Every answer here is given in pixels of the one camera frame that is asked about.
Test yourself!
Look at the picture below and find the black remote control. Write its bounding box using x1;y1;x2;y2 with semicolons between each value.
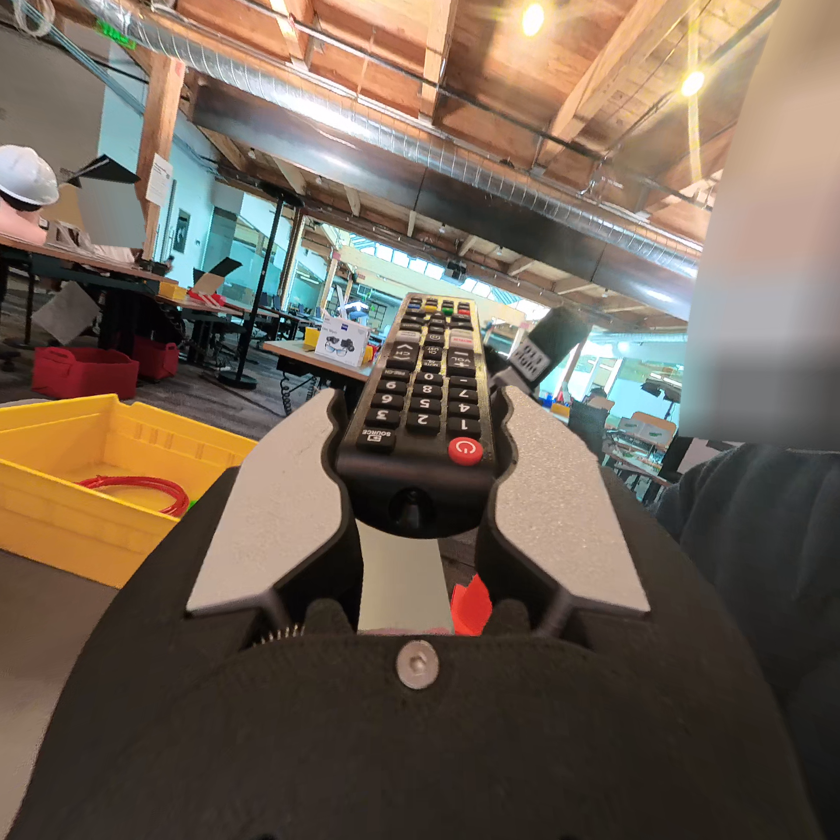
335;293;508;540

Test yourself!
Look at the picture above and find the orange traffic cone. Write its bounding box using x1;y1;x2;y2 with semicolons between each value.
451;573;493;636

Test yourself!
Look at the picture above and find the red cable coil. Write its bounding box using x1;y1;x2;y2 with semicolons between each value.
77;474;190;518

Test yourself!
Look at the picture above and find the person's dark zip jacket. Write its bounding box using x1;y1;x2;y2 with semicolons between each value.
655;443;840;840

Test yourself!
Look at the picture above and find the red fabric bin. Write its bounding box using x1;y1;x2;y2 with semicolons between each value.
31;346;140;401
133;336;180;383

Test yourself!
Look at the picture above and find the white box with glasses print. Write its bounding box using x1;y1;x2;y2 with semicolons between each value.
314;318;368;367

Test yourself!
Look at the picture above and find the long metal ventilation duct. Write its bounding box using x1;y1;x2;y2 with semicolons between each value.
85;0;703;277

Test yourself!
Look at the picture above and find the yellow plastic bin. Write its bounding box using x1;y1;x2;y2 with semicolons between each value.
0;392;259;589

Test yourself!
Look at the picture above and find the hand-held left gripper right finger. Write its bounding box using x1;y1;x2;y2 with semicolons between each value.
482;386;651;614

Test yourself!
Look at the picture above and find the black floor lamp pole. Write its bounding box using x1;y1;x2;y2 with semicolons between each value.
218;180;308;389

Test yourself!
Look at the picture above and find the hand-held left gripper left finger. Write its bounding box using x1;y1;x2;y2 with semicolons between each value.
185;388;363;616

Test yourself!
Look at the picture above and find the white hard hat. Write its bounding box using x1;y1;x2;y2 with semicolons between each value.
0;144;60;206

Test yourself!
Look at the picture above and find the long wooden workbench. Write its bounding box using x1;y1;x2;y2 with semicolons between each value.
0;233;178;290

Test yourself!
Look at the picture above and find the wooden work table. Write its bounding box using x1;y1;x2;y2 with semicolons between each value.
261;339;376;383

